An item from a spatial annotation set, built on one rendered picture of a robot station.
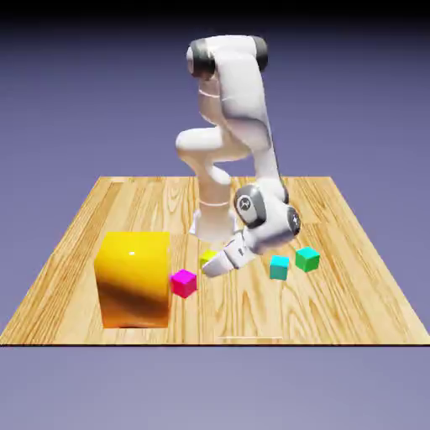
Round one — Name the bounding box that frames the small yellow cube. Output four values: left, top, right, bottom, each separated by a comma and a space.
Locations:
199, 249, 219, 270

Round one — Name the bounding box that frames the small green cube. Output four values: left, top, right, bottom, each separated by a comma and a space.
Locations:
295, 246, 321, 273

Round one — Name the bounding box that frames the small magenta cube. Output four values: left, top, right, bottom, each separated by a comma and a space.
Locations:
170, 268, 198, 299

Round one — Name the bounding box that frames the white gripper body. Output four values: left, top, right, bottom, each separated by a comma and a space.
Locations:
202, 249, 241, 279

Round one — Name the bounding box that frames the small cyan cube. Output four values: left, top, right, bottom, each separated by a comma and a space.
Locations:
269, 254, 291, 281

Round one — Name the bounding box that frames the large orange box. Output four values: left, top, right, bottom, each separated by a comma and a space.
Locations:
94, 231, 171, 329

